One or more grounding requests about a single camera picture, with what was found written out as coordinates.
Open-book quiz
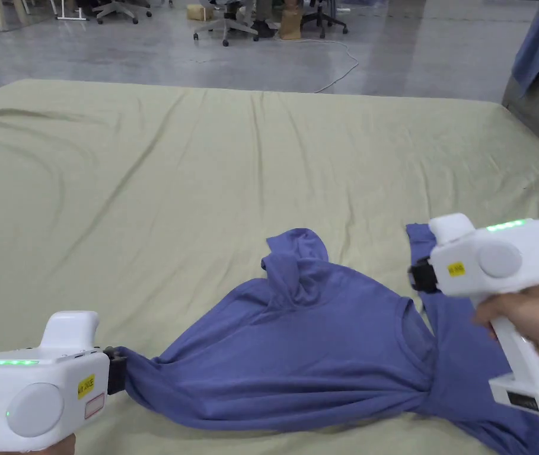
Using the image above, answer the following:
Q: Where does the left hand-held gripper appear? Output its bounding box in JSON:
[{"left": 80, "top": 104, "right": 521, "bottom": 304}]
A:
[{"left": 0, "top": 310, "right": 129, "bottom": 453}]

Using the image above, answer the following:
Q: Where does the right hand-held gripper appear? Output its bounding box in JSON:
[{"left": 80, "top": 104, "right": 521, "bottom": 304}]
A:
[{"left": 407, "top": 213, "right": 539, "bottom": 418}]

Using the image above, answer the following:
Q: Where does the blue shirt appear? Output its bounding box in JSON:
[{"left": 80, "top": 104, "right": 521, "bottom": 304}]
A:
[{"left": 118, "top": 223, "right": 539, "bottom": 455}]

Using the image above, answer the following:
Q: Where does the person's left hand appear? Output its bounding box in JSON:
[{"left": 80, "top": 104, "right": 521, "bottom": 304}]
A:
[{"left": 22, "top": 433, "right": 76, "bottom": 455}]

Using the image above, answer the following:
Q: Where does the person's right hand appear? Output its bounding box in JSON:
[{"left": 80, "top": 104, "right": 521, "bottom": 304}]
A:
[{"left": 471, "top": 285, "right": 539, "bottom": 375}]

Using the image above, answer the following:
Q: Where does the bed with pale green sheet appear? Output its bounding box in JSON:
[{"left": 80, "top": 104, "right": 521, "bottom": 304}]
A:
[{"left": 0, "top": 78, "right": 539, "bottom": 455}]

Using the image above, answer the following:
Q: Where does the black office chair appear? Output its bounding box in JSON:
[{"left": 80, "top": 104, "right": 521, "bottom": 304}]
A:
[{"left": 299, "top": 0, "right": 350, "bottom": 39}]

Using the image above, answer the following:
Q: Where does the brown paper bag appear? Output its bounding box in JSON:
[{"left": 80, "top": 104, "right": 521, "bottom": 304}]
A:
[{"left": 279, "top": 7, "right": 303, "bottom": 41}]

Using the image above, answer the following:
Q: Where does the grey office chair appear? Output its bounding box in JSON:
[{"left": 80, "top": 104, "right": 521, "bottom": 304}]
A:
[
  {"left": 93, "top": 0, "right": 139, "bottom": 25},
  {"left": 193, "top": 0, "right": 260, "bottom": 47}
]

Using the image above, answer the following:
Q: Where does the white desk leg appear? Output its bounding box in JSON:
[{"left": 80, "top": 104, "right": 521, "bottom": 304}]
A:
[{"left": 55, "top": 0, "right": 85, "bottom": 22}]

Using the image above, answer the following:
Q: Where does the white cable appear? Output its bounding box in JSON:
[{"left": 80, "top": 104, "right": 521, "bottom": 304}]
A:
[{"left": 269, "top": 33, "right": 360, "bottom": 94}]

